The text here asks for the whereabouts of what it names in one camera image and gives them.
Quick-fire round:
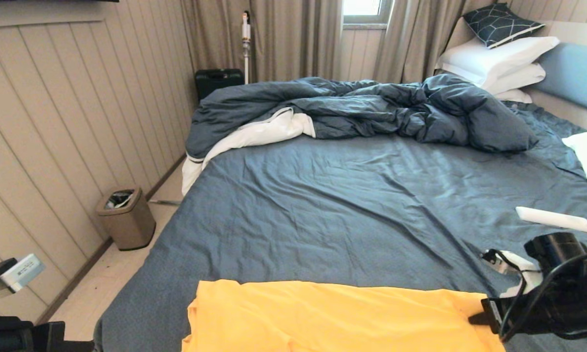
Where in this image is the yellow printed t-shirt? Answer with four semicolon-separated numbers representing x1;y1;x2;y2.
181;280;506;352

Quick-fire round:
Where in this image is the white flat long bar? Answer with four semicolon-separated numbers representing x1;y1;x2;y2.
515;206;587;233

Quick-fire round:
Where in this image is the brown trash bin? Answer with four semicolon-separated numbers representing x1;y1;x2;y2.
95;186;156;251

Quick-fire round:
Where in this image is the bin liner with trash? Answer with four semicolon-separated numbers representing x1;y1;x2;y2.
105;191;135;209

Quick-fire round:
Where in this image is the grey-blue bed sheet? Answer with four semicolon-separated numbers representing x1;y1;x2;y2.
93;102;587;352

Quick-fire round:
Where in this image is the blue headboard cushion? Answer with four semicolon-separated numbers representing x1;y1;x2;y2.
534;43;587;117

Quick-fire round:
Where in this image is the dark blue crumpled duvet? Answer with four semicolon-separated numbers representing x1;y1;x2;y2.
185;74;538;161

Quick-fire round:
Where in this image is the large white pillow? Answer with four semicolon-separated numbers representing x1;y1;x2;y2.
437;36;560;81

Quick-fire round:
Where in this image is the beige curtain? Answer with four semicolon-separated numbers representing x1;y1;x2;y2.
180;0;343;84
373;0;497;84

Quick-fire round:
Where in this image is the dark patterned cushion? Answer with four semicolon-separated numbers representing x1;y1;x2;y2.
462;3;544;49

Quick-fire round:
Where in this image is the dark green hard case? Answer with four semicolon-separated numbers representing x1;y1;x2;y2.
195;69;245;102

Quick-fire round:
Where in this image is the white stick vacuum cleaner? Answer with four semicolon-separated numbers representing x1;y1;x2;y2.
241;12;252;85

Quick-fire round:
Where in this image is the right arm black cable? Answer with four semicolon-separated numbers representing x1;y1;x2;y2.
481;249;587;343

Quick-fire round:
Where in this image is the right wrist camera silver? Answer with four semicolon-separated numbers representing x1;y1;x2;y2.
481;249;519;275

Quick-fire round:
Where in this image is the beige headboard frame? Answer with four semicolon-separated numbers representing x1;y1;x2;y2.
434;19;587;132

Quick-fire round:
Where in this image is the window with grey frame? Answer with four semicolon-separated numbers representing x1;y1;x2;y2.
342;0;394;30

